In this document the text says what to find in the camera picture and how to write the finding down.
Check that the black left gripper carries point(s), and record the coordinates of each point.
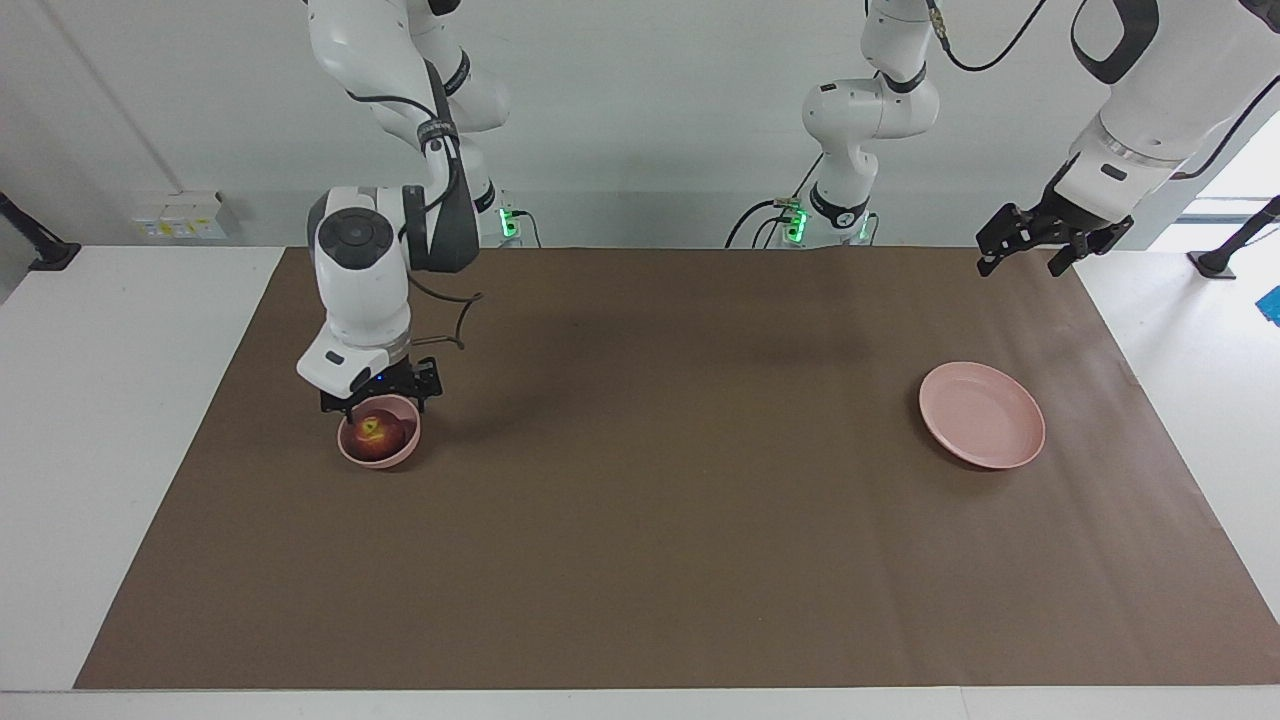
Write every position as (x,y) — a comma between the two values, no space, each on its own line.
(1060,220)

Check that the brown paper table mat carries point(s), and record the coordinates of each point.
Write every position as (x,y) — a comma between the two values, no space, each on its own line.
(650,500)

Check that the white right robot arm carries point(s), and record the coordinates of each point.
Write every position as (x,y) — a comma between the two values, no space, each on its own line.
(360,290)

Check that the bright window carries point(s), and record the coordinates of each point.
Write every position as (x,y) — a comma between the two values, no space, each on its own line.
(1240,180)

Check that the white wall socket box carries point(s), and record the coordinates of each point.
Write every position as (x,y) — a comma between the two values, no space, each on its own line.
(180,215)

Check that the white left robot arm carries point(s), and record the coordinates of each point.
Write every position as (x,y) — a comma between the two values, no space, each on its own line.
(860,110)

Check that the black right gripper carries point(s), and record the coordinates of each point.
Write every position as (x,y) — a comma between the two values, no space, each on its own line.
(415,380)

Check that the blue object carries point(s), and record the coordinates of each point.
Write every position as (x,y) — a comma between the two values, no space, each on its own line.
(1272,305)

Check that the black clamp stand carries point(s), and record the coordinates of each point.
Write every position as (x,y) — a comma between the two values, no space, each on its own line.
(50,255)
(1215,262)

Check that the pink bowl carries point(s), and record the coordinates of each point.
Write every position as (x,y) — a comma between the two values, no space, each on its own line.
(380,464)

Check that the pink plate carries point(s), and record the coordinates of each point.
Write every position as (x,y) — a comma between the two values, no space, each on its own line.
(985,415)

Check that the dark red apple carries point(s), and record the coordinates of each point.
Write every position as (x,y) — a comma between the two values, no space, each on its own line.
(378,442)

